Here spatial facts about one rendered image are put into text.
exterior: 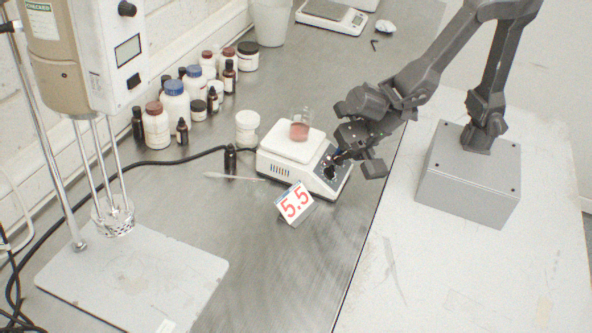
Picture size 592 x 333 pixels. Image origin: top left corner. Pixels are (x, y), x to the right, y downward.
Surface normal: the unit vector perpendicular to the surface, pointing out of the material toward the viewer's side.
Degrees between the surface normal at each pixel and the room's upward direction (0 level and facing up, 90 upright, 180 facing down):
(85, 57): 90
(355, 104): 66
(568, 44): 90
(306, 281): 0
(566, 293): 0
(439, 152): 1
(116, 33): 90
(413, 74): 53
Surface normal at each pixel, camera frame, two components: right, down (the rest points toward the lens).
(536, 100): -0.36, 0.59
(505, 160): 0.11, -0.73
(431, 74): 0.50, 0.23
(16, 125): 0.92, 0.32
